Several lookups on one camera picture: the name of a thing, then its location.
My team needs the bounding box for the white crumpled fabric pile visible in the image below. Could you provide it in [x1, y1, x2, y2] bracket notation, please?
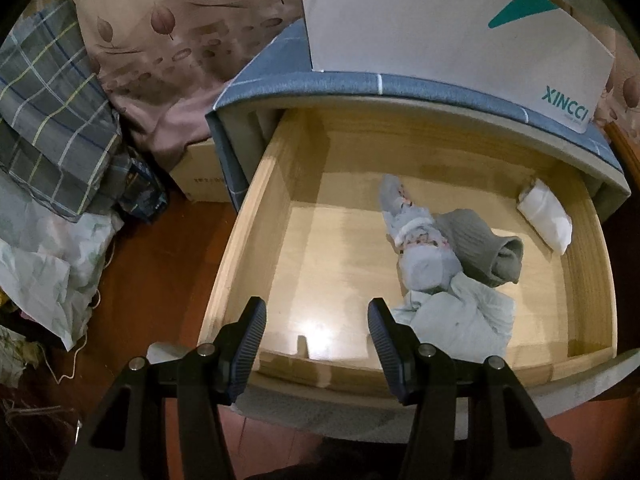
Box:
[0, 175, 126, 351]

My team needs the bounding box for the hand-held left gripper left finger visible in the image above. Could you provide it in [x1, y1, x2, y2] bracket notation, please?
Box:
[60, 296, 268, 480]

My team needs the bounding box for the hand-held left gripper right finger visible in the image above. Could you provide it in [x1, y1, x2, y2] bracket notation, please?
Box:
[367, 297, 568, 480]

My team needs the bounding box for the leaf printed beige cloth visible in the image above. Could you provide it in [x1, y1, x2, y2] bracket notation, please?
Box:
[65, 0, 640, 171]

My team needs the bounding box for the dark blue packet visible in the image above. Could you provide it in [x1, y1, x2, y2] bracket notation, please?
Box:
[117, 147, 168, 223]

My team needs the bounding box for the pale green underwear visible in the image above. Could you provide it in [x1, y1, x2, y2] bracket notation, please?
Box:
[390, 275, 516, 361]

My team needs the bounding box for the beige cardboard box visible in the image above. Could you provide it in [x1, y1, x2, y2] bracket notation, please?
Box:
[167, 137, 233, 204]

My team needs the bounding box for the grey ribbed sock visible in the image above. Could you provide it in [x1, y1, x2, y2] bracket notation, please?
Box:
[435, 208, 524, 288]

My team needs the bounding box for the white underwear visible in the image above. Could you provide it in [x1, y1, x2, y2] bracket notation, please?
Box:
[516, 178, 573, 254]

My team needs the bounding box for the grey plaid cloth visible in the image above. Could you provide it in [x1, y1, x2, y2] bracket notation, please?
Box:
[0, 0, 123, 223]

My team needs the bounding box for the pale floral underwear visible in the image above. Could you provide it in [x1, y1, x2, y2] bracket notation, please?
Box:
[378, 174, 463, 293]

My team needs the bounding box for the wooden drawer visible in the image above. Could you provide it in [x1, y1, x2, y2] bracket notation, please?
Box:
[150, 105, 640, 446]

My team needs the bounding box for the brown wooden furniture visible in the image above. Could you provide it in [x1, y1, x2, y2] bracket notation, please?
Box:
[604, 120, 640, 201]

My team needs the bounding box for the white cardboard box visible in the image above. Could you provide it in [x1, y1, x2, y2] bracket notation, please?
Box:
[297, 0, 616, 136]

